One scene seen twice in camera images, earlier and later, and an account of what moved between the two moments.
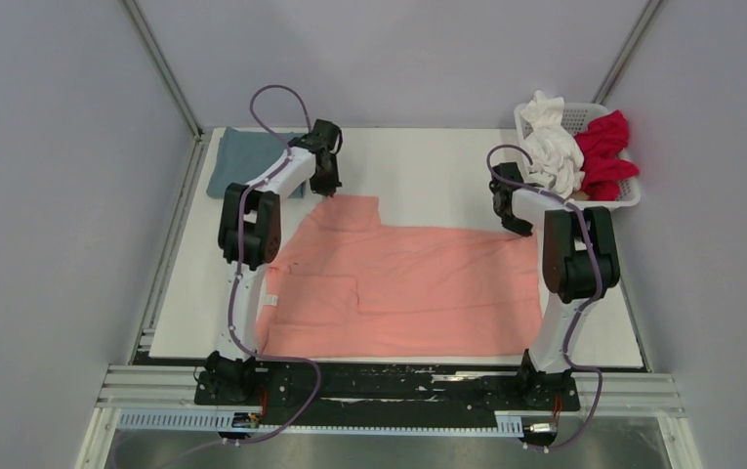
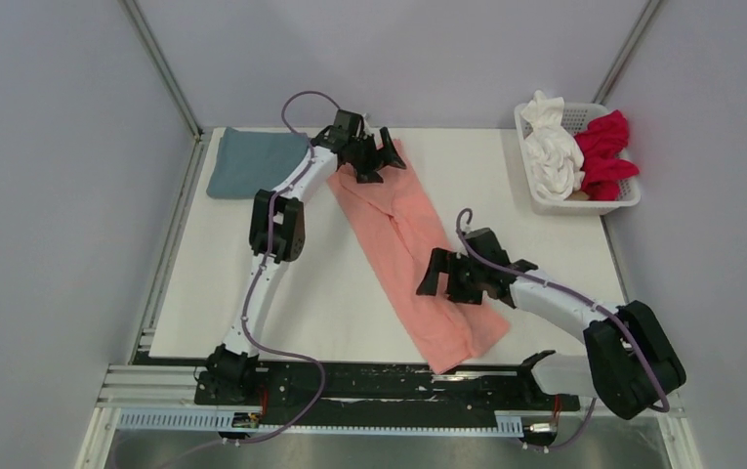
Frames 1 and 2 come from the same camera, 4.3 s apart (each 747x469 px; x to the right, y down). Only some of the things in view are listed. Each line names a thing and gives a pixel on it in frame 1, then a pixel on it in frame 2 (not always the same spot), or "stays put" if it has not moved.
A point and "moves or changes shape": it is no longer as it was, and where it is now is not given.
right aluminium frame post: [624, 53] stays put
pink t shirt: [347, 286] moves or changes shape
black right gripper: [524, 230] → [442, 261]
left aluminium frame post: [144, 27] stays put
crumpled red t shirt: [603, 164] stays put
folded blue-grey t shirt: [236, 156] stays put
